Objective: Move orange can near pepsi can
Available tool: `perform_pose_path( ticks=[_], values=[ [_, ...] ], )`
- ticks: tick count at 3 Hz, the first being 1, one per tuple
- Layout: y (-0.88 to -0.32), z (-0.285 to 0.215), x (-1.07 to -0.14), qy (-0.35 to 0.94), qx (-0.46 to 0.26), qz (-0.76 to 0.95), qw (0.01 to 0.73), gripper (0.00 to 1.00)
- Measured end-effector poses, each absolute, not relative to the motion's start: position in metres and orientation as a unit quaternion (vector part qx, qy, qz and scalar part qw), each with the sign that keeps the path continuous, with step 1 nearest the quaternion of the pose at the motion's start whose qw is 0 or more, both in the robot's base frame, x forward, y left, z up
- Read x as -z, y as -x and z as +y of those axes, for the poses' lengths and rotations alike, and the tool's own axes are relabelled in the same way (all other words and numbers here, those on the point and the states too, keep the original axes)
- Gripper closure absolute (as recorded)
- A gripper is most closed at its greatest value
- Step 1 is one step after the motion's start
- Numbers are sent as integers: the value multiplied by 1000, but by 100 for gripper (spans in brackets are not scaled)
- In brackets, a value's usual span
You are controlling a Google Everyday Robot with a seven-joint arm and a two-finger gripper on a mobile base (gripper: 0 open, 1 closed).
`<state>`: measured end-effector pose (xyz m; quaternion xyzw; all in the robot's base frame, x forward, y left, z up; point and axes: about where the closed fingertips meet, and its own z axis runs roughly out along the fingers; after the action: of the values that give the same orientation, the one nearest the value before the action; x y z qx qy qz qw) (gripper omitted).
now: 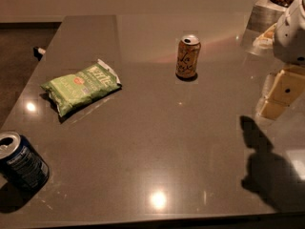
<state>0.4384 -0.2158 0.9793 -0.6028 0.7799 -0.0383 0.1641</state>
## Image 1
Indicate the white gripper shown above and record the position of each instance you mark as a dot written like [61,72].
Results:
[291,37]

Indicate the orange LaCroix can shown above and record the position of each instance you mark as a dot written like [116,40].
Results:
[187,55]

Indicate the blue pepsi can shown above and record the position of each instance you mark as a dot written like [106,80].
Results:
[20,164]

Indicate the metal snack dispenser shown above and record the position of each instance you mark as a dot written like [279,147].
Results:
[265,13]

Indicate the green chip bag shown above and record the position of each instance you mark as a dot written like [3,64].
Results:
[73,91]

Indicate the small black white object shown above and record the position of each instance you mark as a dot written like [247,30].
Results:
[38,52]

